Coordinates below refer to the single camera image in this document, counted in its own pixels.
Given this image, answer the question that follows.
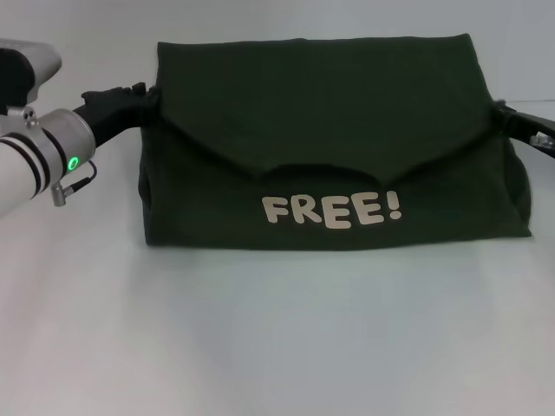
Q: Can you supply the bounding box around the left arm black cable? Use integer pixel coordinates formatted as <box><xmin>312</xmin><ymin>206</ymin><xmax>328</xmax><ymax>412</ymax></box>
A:
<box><xmin>50</xmin><ymin>159</ymin><xmax>99</xmax><ymax>208</ymax></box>

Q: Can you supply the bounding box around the dark green t-shirt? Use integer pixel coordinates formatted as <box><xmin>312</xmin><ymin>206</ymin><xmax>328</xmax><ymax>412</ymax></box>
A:
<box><xmin>137</xmin><ymin>33</ymin><xmax>533</xmax><ymax>251</ymax></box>

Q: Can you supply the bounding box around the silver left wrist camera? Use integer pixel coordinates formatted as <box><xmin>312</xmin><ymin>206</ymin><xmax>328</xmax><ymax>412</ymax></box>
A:
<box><xmin>0</xmin><ymin>38</ymin><xmax>62</xmax><ymax>117</ymax></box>

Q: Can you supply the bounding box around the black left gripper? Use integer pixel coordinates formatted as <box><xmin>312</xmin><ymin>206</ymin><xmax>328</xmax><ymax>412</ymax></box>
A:
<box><xmin>80</xmin><ymin>81</ymin><xmax>164</xmax><ymax>148</ymax></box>

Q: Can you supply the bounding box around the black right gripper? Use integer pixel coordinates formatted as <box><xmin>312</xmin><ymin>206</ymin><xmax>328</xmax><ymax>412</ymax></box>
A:
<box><xmin>492</xmin><ymin>98</ymin><xmax>555</xmax><ymax>159</ymax></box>

